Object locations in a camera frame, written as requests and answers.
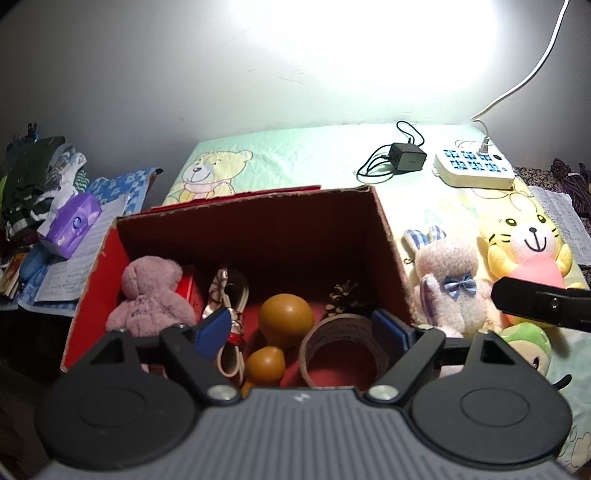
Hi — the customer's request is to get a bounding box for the pink bunny plush toy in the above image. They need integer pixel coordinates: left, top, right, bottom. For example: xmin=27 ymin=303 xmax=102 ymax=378
xmin=403 ymin=225 xmax=496 ymax=338

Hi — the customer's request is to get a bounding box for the yellow tiger plush toy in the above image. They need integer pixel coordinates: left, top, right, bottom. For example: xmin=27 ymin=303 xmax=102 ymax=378
xmin=476 ymin=204 xmax=585 ymax=331

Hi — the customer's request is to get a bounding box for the green frog plush toy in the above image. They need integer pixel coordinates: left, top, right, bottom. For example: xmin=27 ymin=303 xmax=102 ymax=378
xmin=498 ymin=322 xmax=570 ymax=378

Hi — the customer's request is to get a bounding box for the brown tape roll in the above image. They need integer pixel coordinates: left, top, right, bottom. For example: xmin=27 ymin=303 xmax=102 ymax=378
xmin=298 ymin=314 xmax=391 ymax=391

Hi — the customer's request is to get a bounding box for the small orange ball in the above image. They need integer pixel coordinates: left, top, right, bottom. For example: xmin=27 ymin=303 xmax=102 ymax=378
xmin=245 ymin=346 xmax=286 ymax=386

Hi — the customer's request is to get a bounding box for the pink teddy bear plush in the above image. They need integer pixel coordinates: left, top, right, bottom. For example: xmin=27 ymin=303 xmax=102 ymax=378
xmin=105 ymin=256 xmax=197 ymax=337

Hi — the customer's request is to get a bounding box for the pine cone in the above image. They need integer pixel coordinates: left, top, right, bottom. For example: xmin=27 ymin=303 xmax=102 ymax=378
xmin=324 ymin=280 xmax=363 ymax=318

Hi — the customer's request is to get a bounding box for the large orange ball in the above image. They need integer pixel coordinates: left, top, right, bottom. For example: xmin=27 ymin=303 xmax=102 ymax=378
xmin=259 ymin=293 xmax=315 ymax=349

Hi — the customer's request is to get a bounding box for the purple yarn bundle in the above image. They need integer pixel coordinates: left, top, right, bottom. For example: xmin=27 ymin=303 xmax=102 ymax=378
xmin=550 ymin=158 xmax=590 ymax=217

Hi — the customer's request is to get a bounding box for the patterned brown cushion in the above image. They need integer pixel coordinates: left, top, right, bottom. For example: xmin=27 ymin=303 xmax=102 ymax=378
xmin=512 ymin=165 xmax=591 ymax=218

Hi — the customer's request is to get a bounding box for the red cardboard box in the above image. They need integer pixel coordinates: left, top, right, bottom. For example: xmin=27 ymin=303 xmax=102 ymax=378
xmin=61 ymin=187 xmax=410 ymax=372

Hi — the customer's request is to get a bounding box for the handwritten paper sheet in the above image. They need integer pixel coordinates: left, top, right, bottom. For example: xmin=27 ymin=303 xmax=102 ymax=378
xmin=35 ymin=194 xmax=127 ymax=302

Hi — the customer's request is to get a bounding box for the blue checkered cloth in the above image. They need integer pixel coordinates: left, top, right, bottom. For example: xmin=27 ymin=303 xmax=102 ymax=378
xmin=16 ymin=168 xmax=161 ymax=317

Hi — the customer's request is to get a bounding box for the white power strip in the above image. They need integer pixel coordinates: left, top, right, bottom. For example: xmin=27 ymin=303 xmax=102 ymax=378
xmin=433 ymin=137 xmax=516 ymax=190

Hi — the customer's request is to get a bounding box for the cartoon baby blanket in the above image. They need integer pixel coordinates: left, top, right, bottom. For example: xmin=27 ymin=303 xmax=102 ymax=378
xmin=163 ymin=124 xmax=590 ymax=478

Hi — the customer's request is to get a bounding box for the black power adapter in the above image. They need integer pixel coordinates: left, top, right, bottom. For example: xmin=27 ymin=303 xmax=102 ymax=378
xmin=388 ymin=143 xmax=427 ymax=173

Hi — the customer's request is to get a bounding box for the pile of dark clothes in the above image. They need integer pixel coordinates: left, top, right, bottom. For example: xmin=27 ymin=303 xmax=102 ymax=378
xmin=1 ymin=123 xmax=89 ymax=262

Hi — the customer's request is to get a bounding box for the beige strap with ribbon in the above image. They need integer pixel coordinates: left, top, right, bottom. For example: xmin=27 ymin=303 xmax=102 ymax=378
xmin=201 ymin=268 xmax=252 ymax=386

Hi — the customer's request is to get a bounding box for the grey power cable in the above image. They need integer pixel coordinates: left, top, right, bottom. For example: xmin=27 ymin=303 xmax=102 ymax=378
xmin=469 ymin=0 xmax=574 ymax=153

